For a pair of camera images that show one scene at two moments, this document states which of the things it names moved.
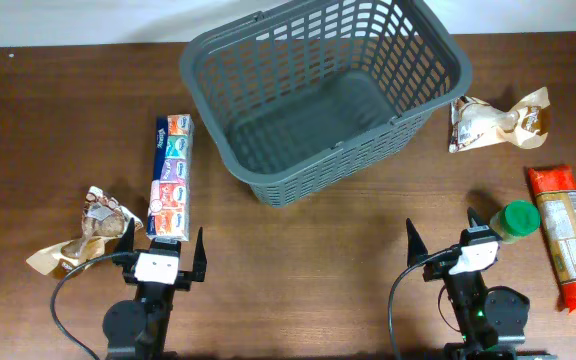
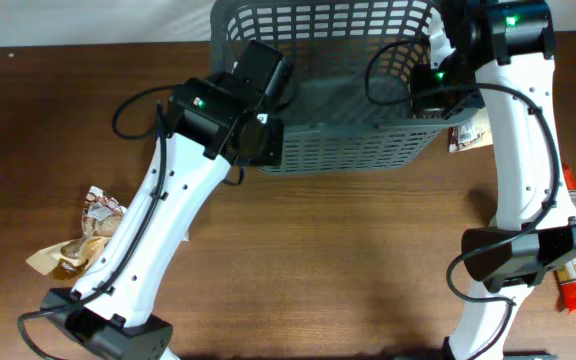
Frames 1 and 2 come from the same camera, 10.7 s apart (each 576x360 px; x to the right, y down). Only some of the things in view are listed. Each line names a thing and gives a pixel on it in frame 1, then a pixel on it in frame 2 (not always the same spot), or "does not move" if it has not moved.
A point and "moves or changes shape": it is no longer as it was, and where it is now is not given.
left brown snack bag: x=106 y=224 does not move
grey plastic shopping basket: x=298 y=89 moves or changes shape
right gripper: x=418 y=249 → x=423 y=101
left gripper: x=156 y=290 → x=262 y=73
